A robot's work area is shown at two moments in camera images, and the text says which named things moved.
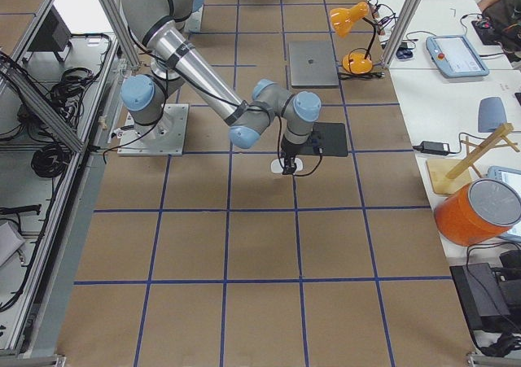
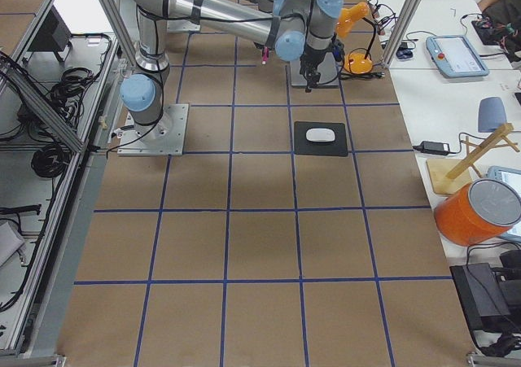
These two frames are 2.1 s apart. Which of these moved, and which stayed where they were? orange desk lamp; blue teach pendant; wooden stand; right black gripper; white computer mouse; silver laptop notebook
Moved: white computer mouse; right black gripper
Stayed: wooden stand; orange desk lamp; blue teach pendant; silver laptop notebook
